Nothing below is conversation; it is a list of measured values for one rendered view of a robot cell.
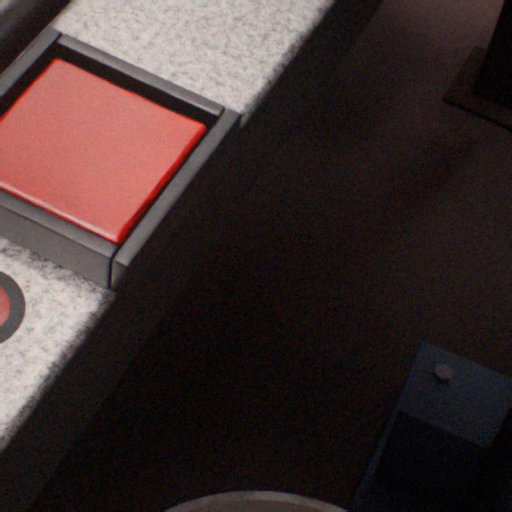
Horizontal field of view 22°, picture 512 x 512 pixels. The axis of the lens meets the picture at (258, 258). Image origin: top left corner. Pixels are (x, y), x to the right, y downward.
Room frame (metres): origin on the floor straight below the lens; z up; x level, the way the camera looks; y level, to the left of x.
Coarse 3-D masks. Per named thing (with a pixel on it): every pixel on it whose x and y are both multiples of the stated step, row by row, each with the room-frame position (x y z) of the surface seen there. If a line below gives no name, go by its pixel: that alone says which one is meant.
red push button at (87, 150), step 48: (48, 96) 0.30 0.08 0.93; (96, 96) 0.31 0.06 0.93; (0, 144) 0.28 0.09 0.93; (48, 144) 0.28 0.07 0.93; (96, 144) 0.29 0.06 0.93; (144, 144) 0.29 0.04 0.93; (192, 144) 0.30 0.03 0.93; (48, 192) 0.26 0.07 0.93; (96, 192) 0.27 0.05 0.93; (144, 192) 0.27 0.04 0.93
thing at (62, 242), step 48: (48, 48) 0.32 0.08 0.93; (96, 48) 0.33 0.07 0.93; (0, 96) 0.30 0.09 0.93; (144, 96) 0.32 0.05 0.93; (192, 96) 0.31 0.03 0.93; (0, 192) 0.26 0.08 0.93; (192, 192) 0.28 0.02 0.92; (48, 240) 0.25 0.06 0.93; (96, 240) 0.25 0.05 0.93; (144, 240) 0.25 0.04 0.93
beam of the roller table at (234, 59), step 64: (128, 0) 0.37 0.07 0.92; (192, 0) 0.38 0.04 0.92; (256, 0) 0.39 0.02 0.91; (320, 0) 0.39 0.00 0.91; (192, 64) 0.35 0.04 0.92; (256, 64) 0.35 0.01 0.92; (320, 64) 0.39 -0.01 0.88; (256, 128) 0.33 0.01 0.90; (0, 256) 0.25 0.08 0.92; (192, 256) 0.29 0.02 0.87; (64, 320) 0.23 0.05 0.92; (128, 320) 0.25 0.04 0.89; (0, 384) 0.20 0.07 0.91; (64, 384) 0.21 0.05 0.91; (0, 448) 0.18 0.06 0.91; (64, 448) 0.21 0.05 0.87
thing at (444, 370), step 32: (448, 352) 0.88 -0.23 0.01; (416, 384) 0.83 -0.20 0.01; (448, 384) 0.84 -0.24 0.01; (480, 384) 0.85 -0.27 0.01; (416, 416) 0.70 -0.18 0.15; (448, 416) 0.80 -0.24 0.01; (480, 416) 0.81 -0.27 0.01; (384, 448) 0.70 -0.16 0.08; (416, 448) 0.70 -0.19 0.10; (448, 448) 0.69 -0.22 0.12; (480, 448) 0.68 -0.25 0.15; (384, 480) 0.70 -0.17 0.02; (416, 480) 0.69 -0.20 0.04; (448, 480) 0.69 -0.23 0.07; (480, 480) 0.66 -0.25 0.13
